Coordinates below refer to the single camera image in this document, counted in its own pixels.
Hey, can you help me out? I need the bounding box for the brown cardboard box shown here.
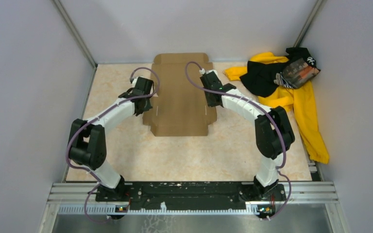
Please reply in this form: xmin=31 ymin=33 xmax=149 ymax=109
xmin=142 ymin=52 xmax=217 ymax=137

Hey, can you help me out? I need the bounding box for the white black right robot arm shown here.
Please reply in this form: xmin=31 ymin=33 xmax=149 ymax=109
xmin=200 ymin=69 xmax=295 ymax=200

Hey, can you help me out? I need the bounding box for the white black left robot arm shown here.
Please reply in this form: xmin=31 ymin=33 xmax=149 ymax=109
xmin=66 ymin=76 xmax=160 ymax=201

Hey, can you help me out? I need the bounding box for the black printed garment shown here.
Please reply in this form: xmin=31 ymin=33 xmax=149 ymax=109
xmin=239 ymin=47 xmax=321 ymax=98

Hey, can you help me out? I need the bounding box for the yellow garment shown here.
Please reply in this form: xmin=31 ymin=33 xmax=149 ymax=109
xmin=223 ymin=52 xmax=330 ymax=164

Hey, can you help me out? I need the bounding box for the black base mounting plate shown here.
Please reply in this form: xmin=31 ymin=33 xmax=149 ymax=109
xmin=95 ymin=182 xmax=287 ymax=211

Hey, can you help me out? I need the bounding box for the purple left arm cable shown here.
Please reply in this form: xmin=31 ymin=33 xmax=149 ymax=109
xmin=65 ymin=67 xmax=161 ymax=225

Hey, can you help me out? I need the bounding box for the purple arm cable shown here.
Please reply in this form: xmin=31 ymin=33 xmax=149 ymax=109
xmin=185 ymin=61 xmax=292 ymax=221
xmin=65 ymin=67 xmax=161 ymax=225

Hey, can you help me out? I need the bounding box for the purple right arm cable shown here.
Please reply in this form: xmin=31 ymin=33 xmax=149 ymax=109
xmin=185 ymin=61 xmax=292 ymax=221

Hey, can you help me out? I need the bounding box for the aluminium frame rail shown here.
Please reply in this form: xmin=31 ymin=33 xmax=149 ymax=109
xmin=47 ymin=182 xmax=339 ymax=216

